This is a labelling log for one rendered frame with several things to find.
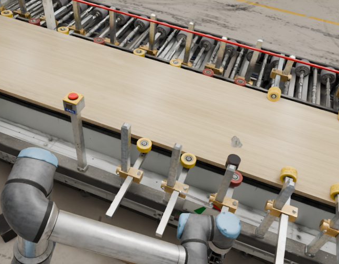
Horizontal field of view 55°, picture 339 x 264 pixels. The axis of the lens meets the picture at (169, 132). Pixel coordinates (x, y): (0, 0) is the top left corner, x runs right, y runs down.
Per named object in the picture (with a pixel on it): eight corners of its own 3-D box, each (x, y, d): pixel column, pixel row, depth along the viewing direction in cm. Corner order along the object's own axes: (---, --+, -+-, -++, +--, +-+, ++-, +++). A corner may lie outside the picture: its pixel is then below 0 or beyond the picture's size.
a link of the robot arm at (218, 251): (213, 223, 125) (237, 232, 124) (210, 229, 129) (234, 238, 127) (207, 243, 119) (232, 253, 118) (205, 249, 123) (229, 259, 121)
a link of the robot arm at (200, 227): (178, 237, 108) (215, 240, 108) (179, 207, 116) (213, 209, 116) (175, 249, 114) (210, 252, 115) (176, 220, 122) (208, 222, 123)
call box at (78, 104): (77, 116, 148) (75, 103, 142) (64, 112, 149) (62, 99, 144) (85, 107, 153) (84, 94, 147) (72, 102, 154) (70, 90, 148)
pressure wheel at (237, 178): (235, 197, 168) (241, 184, 160) (220, 192, 169) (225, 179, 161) (238, 185, 173) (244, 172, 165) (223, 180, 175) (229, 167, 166)
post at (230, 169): (212, 226, 173) (234, 171, 138) (206, 223, 173) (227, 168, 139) (214, 220, 175) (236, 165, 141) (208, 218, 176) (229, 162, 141)
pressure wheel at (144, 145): (153, 159, 180) (154, 145, 172) (139, 163, 177) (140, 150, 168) (146, 149, 184) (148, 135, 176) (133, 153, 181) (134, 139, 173)
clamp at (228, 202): (233, 214, 158) (236, 209, 154) (207, 205, 160) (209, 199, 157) (236, 205, 162) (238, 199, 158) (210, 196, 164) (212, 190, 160)
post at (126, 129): (127, 189, 178) (128, 128, 144) (121, 187, 179) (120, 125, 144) (129, 184, 181) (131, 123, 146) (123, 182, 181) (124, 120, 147)
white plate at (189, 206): (230, 227, 166) (234, 217, 159) (182, 209, 171) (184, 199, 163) (230, 226, 167) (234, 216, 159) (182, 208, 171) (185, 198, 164)
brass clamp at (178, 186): (184, 199, 163) (186, 194, 160) (159, 190, 166) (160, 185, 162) (188, 190, 168) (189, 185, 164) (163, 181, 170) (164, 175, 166)
